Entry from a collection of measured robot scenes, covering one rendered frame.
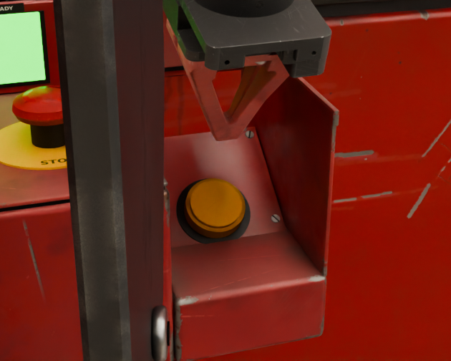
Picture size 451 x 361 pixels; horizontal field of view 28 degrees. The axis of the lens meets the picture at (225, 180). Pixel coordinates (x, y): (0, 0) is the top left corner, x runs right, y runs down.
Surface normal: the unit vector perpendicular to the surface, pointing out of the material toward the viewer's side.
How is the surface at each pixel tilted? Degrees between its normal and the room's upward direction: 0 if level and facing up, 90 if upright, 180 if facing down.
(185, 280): 0
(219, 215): 35
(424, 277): 90
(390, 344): 90
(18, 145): 0
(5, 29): 90
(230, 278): 0
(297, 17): 16
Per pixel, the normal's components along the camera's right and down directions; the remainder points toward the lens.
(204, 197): 0.17, -0.48
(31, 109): -0.21, -0.53
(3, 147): 0.00, -0.89
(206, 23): 0.08, -0.74
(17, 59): 0.30, 0.43
